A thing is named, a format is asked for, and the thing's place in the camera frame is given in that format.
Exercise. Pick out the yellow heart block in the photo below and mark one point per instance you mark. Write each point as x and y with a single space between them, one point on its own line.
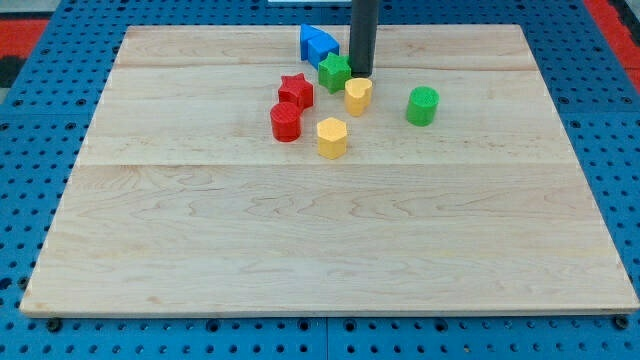
357 96

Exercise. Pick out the yellow hexagon block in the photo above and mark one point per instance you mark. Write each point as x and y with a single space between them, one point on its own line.
332 138

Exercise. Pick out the red cylinder block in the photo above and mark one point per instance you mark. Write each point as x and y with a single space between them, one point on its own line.
285 121

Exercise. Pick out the red star block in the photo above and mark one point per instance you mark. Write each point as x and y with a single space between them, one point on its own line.
296 89

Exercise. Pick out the light wooden board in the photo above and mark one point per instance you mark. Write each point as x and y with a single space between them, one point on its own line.
182 204

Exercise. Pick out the green star block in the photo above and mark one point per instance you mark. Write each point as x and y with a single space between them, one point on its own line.
333 72

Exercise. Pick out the green cylinder block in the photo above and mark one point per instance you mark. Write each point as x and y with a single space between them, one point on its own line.
422 106

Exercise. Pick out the blue cube block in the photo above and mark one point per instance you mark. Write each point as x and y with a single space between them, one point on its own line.
322 49

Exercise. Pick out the blue arch block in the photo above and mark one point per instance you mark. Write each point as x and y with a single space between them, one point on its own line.
306 33

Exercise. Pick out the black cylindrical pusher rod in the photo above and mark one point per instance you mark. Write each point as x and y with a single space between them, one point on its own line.
362 41

